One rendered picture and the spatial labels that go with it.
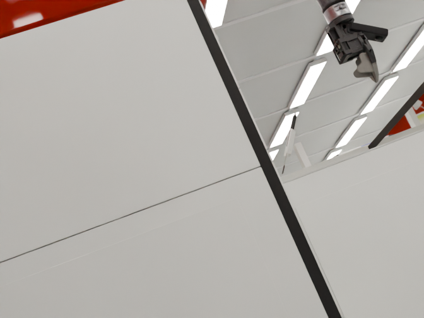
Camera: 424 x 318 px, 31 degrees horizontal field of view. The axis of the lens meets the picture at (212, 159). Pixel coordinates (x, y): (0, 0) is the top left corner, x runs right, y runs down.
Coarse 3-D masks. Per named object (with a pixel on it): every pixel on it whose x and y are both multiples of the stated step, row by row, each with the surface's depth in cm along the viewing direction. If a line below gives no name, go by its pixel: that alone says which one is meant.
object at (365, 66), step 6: (360, 54) 222; (366, 54) 222; (360, 60) 221; (366, 60) 221; (360, 66) 221; (366, 66) 221; (372, 66) 221; (360, 72) 220; (366, 72) 221; (372, 72) 221; (378, 72) 221; (378, 78) 221
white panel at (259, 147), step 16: (192, 0) 150; (208, 32) 148; (208, 48) 147; (224, 64) 146; (224, 80) 145; (240, 96) 144; (240, 112) 143; (256, 128) 142; (256, 144) 141; (272, 160) 141
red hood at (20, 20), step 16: (0, 0) 145; (16, 0) 146; (32, 0) 146; (48, 0) 146; (64, 0) 147; (80, 0) 147; (96, 0) 147; (112, 0) 148; (0, 16) 144; (16, 16) 145; (32, 16) 145; (48, 16) 145; (64, 16) 146; (0, 32) 143; (16, 32) 144
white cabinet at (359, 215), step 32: (352, 160) 164; (384, 160) 164; (416, 160) 165; (288, 192) 160; (320, 192) 161; (352, 192) 161; (384, 192) 162; (416, 192) 162; (320, 224) 158; (352, 224) 159; (384, 224) 160; (416, 224) 160; (320, 256) 156; (352, 256) 157; (384, 256) 157; (416, 256) 158; (352, 288) 155; (384, 288) 155; (416, 288) 156
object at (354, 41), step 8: (344, 16) 224; (352, 16) 225; (336, 24) 224; (344, 24) 225; (328, 32) 226; (336, 32) 226; (344, 32) 225; (352, 32) 224; (360, 32) 223; (336, 40) 223; (344, 40) 221; (352, 40) 222; (360, 40) 222; (336, 48) 225; (344, 48) 221; (352, 48) 221; (360, 48) 222; (336, 56) 227; (344, 56) 222; (352, 56) 225
